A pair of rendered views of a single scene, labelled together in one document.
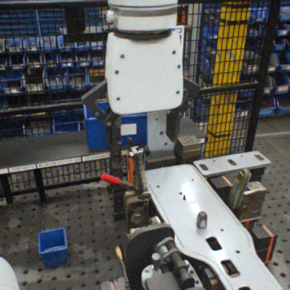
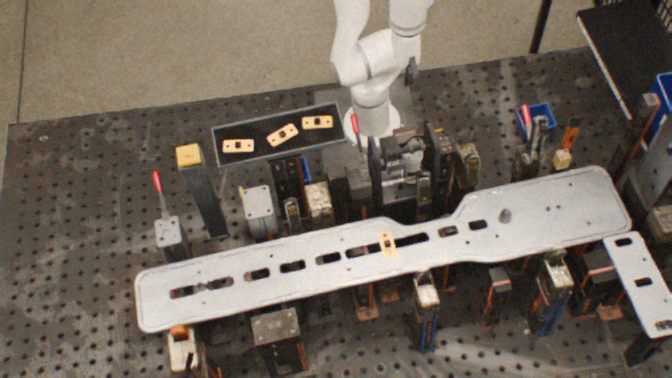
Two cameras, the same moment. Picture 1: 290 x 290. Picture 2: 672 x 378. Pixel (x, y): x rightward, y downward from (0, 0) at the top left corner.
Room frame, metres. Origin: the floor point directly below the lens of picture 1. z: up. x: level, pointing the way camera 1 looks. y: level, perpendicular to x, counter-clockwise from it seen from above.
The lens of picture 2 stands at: (0.44, -1.23, 2.96)
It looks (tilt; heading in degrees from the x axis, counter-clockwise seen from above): 59 degrees down; 100
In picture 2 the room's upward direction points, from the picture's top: 6 degrees counter-clockwise
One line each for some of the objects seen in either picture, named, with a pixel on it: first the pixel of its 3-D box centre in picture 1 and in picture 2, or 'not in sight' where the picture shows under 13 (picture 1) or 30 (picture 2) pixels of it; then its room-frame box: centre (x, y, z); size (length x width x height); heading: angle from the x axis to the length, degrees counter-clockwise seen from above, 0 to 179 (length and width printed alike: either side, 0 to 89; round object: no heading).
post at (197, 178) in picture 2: not in sight; (205, 196); (-0.16, -0.09, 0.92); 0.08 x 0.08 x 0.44; 17
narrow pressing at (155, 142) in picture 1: (162, 118); (661, 159); (1.11, -0.07, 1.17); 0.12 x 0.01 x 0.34; 107
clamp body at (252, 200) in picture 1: (243, 227); (546, 297); (0.86, -0.35, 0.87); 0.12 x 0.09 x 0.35; 107
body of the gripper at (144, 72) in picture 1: (142, 66); (406, 37); (0.44, 0.00, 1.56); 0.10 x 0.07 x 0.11; 107
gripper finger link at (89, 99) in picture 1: (110, 93); not in sight; (0.42, 0.05, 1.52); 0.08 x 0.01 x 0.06; 107
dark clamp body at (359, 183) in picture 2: not in sight; (360, 207); (0.32, -0.09, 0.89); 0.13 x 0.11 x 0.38; 107
